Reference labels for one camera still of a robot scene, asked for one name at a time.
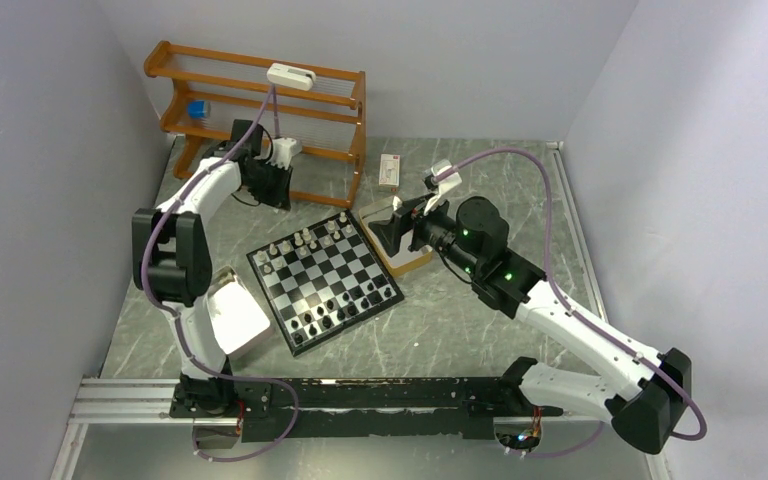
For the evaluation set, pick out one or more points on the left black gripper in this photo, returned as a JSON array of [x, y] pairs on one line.
[[279, 198]]

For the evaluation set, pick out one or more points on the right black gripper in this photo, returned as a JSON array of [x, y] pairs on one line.
[[391, 230]]

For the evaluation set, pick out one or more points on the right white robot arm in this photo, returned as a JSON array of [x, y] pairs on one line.
[[641, 392]]

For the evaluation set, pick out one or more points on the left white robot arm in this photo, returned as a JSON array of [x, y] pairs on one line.
[[172, 264]]

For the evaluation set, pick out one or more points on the black white chess board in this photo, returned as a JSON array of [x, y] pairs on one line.
[[332, 289]]

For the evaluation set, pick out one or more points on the silver tin with white pieces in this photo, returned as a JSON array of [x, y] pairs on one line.
[[238, 321]]

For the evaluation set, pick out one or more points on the small white red box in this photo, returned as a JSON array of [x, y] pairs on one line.
[[389, 171]]

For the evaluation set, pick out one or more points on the blue cap on rack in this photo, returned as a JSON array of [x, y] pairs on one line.
[[199, 109]]

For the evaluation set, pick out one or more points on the white device on rack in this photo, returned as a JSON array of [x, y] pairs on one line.
[[289, 76]]

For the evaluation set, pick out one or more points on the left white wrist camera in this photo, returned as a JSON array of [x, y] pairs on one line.
[[284, 149]]

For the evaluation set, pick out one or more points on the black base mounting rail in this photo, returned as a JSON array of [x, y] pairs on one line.
[[468, 407]]

